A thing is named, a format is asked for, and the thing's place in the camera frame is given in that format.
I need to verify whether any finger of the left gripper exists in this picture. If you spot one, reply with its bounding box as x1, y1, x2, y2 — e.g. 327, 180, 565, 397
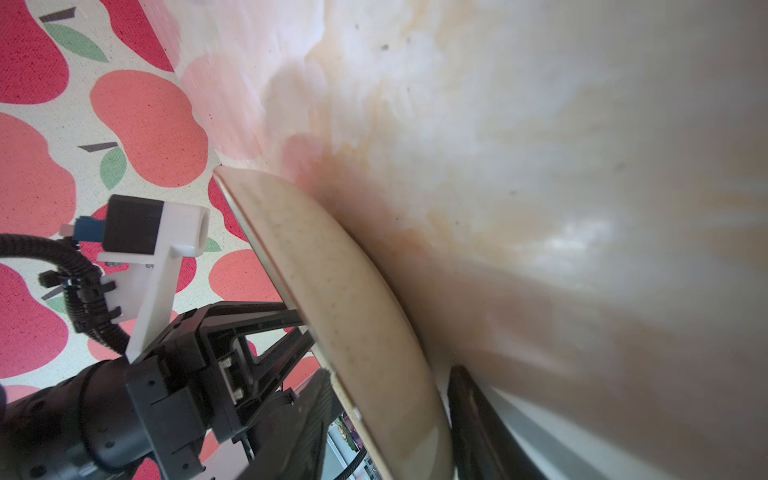
191, 302, 314, 408

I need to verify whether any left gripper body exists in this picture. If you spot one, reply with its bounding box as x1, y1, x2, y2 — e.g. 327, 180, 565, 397
1, 320, 252, 479

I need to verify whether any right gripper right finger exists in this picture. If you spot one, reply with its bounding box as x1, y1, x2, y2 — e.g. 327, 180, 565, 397
447, 365, 545, 480

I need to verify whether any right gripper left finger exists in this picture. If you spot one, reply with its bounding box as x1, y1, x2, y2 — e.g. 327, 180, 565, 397
238, 369, 336, 479

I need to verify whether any beige bamboo pattern plate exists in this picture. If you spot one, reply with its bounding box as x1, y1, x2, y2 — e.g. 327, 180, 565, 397
214, 166, 454, 479

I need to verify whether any black corrugated cable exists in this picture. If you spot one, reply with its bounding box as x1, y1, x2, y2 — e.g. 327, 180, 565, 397
0, 232, 133, 355

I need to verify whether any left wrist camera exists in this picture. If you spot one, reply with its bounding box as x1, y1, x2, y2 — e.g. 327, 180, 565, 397
59, 195, 210, 363

